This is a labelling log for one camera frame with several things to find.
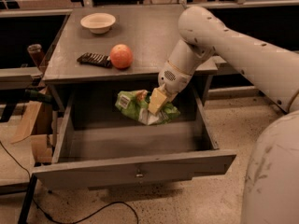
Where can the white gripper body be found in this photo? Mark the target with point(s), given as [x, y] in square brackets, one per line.
[170, 78]

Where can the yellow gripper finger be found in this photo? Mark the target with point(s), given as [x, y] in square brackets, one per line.
[157, 100]

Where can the green rice chip bag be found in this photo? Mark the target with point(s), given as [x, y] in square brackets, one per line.
[135, 105]

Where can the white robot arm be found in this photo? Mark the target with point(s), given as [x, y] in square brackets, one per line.
[271, 191]

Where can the grey cabinet with top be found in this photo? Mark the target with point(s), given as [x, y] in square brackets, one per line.
[151, 32]

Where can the grey open top drawer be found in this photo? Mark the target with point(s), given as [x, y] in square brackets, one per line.
[99, 147]

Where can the small metal drawer lock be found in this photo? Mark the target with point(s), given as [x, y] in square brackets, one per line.
[139, 174]

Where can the orange fruit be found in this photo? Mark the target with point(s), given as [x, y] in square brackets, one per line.
[121, 56]

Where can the dark chocolate bar wrapper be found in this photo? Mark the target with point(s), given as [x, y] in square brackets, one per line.
[95, 59]

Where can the white paper bowl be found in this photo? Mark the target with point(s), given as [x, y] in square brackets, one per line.
[98, 23]

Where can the clear plastic cup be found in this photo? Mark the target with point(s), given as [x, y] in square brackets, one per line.
[37, 55]

